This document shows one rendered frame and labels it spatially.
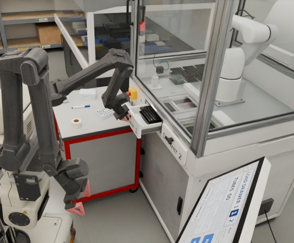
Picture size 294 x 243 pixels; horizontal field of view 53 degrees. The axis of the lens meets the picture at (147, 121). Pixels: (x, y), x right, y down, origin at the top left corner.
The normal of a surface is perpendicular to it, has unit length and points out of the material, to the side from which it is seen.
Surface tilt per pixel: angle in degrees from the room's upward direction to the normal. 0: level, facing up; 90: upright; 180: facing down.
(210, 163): 90
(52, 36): 91
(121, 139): 90
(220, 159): 90
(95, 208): 0
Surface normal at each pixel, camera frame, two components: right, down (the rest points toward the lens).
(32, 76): -0.05, 0.55
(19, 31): 0.46, 0.51
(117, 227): 0.06, -0.83
